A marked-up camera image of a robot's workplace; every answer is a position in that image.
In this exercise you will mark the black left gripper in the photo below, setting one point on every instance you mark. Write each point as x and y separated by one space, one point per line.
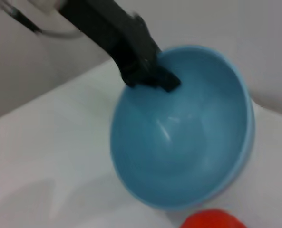
121 40

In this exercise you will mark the blue bowl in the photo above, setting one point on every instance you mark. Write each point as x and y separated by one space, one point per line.
183 133

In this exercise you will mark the orange plush fruit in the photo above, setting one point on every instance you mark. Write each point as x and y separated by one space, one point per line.
212 219

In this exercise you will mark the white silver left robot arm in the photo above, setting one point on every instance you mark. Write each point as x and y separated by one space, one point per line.
49 4

